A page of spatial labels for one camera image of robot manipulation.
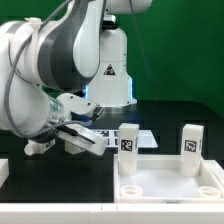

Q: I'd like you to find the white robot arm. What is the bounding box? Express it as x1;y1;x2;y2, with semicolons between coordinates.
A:
0;0;153;155

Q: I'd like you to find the white marker sheet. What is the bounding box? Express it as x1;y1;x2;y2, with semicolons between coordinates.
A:
94;129;158;148

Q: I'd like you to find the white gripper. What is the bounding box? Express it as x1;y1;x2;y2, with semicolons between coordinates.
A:
57;93;108;156

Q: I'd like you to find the white front barrier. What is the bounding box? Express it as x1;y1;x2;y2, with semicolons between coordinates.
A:
0;203;224;224

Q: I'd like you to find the grey cable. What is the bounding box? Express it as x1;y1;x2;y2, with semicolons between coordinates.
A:
128;0;159;101

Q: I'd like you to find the white square tabletop tray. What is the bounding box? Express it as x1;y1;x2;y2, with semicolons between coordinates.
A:
113;154;224;204

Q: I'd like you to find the white left barrier block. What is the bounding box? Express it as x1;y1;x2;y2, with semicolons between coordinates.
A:
0;159;9;188

